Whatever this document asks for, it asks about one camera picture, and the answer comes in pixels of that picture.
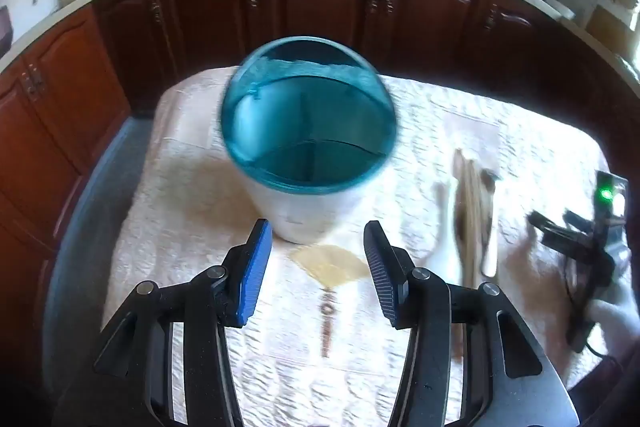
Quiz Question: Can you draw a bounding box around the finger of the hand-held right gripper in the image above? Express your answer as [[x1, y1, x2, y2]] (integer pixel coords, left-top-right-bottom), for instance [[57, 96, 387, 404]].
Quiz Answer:
[[564, 207, 601, 233], [527, 212, 598, 260]]

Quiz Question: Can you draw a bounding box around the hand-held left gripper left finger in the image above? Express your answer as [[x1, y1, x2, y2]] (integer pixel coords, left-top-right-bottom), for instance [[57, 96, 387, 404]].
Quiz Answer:
[[92, 218, 274, 427]]

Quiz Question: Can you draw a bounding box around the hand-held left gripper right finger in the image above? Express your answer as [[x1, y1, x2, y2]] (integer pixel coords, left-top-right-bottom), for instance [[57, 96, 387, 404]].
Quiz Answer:
[[363, 221, 544, 427]]

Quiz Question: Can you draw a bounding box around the teal rimmed white utensil holder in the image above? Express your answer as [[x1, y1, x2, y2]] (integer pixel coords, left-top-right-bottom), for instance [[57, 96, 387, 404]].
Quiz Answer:
[[220, 36, 398, 244]]

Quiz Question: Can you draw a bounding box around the wooden chopstick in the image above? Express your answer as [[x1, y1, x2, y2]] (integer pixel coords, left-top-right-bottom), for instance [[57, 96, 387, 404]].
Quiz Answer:
[[459, 157, 477, 290], [452, 149, 473, 364], [465, 162, 481, 290], [472, 167, 488, 268]]

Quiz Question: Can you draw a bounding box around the person's right hand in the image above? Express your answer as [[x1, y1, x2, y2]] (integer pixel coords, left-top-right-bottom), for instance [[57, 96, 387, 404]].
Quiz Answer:
[[591, 286, 640, 358]]

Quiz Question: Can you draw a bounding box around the white ceramic spoon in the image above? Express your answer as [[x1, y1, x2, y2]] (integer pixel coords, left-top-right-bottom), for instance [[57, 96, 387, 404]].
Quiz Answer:
[[419, 179, 463, 269]]

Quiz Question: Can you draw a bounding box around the white embroidered tablecloth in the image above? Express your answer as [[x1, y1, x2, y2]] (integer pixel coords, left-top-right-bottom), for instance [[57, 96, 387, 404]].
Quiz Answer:
[[102, 67, 613, 427]]

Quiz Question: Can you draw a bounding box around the beige box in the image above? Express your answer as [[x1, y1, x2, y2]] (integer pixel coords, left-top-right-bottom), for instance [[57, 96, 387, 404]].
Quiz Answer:
[[584, 2, 632, 58]]

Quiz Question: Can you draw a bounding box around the brown wooden base cabinet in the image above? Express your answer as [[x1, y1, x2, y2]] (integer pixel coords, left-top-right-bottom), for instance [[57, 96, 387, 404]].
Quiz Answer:
[[0, 0, 640, 258]]

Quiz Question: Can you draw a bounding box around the purple rice cooker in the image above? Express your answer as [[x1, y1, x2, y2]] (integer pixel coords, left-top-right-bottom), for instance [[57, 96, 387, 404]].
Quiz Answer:
[[0, 4, 14, 54]]

